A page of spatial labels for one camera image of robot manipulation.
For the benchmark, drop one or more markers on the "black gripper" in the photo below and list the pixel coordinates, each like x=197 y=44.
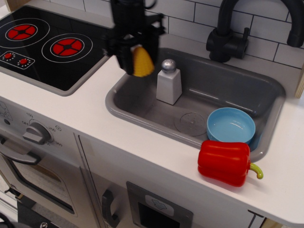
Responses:
x=132 y=27

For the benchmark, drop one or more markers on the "yellow toy corn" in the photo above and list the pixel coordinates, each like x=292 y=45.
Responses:
x=142 y=62

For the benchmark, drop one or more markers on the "grey toy sink basin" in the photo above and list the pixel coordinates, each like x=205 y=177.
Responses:
x=206 y=86

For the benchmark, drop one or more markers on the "light blue plastic bowl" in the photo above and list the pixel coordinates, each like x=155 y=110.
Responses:
x=229 y=124

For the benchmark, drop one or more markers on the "white salt shaker silver cap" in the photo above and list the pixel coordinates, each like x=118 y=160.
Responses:
x=169 y=87

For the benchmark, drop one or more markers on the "black toy stove top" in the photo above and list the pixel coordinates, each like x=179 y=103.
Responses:
x=54 y=52

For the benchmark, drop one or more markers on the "black toy faucet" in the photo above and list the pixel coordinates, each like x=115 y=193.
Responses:
x=223 y=44

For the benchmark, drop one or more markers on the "grey oven dial knob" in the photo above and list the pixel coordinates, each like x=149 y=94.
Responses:
x=36 y=133

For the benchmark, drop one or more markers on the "red toy bell pepper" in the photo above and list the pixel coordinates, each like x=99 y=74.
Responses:
x=226 y=162

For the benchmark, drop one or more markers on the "grey dishwasher panel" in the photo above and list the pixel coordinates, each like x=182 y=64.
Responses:
x=152 y=211

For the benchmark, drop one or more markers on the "toy oven door window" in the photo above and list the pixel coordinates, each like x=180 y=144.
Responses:
x=37 y=183

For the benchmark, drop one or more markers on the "grey oven door handle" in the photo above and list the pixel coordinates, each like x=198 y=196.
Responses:
x=28 y=159

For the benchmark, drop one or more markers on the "grey cabinet door handle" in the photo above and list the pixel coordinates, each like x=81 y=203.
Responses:
x=110 y=219

